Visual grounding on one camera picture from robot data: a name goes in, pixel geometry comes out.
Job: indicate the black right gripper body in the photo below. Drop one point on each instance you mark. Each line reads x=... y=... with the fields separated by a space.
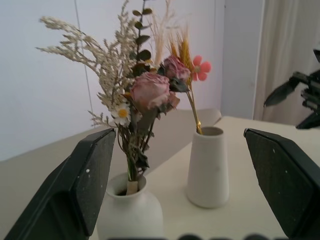
x=312 y=92

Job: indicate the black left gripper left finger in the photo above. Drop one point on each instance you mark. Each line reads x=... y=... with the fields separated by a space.
x=75 y=190

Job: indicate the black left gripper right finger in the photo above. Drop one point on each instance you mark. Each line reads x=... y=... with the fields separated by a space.
x=285 y=180

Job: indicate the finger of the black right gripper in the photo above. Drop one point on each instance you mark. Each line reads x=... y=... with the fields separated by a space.
x=281 y=92
x=311 y=122

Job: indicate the wheat and pink flower bouquet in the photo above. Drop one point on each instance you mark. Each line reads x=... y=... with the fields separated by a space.
x=200 y=68

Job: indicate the cream curtain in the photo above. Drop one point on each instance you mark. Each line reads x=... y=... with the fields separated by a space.
x=282 y=50

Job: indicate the round white ceramic vase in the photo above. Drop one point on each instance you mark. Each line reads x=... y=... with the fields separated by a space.
x=132 y=215

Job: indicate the tapered white ceramic vase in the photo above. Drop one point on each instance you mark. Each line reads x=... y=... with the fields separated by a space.
x=208 y=170

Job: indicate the dried bouquet with pink roses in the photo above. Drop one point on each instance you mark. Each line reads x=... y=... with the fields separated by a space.
x=150 y=91

